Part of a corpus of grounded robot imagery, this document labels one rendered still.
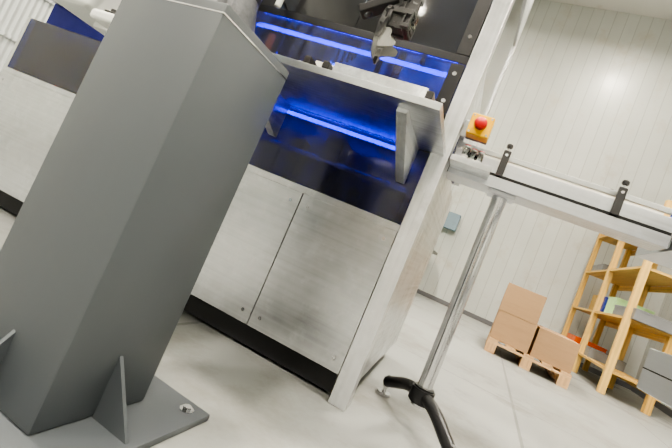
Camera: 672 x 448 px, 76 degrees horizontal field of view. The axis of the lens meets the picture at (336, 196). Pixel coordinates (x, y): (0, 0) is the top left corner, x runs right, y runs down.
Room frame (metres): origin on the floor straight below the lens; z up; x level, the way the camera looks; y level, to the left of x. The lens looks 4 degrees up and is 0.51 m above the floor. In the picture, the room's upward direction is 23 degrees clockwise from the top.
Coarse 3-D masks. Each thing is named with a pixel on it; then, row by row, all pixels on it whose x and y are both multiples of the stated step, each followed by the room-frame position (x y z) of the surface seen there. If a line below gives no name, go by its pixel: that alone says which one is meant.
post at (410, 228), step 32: (512, 0) 1.36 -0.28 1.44; (480, 32) 1.38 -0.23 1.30; (480, 64) 1.37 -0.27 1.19; (448, 128) 1.37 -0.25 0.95; (448, 160) 1.39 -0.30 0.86; (416, 192) 1.38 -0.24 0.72; (416, 224) 1.37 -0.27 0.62; (384, 288) 1.37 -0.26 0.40; (352, 352) 1.38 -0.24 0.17; (352, 384) 1.36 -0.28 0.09
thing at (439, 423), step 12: (384, 384) 1.66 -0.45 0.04; (396, 384) 1.58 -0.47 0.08; (408, 384) 1.52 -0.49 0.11; (384, 396) 1.64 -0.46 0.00; (408, 396) 1.46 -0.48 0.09; (420, 396) 1.43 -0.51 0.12; (432, 396) 1.43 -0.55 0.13; (432, 408) 1.36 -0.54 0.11; (432, 420) 1.34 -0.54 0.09; (444, 420) 1.33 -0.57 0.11; (444, 432) 1.29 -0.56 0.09; (444, 444) 1.26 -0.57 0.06
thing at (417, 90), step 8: (336, 64) 1.11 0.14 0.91; (344, 64) 1.10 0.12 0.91; (344, 72) 1.10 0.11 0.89; (352, 72) 1.09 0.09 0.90; (360, 72) 1.09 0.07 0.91; (368, 72) 1.08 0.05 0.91; (368, 80) 1.08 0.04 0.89; (376, 80) 1.07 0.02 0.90; (384, 80) 1.06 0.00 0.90; (392, 80) 1.06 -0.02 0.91; (400, 80) 1.05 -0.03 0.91; (400, 88) 1.05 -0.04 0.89; (408, 88) 1.04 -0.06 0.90; (416, 88) 1.04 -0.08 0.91; (424, 88) 1.03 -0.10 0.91; (424, 96) 1.03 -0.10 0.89
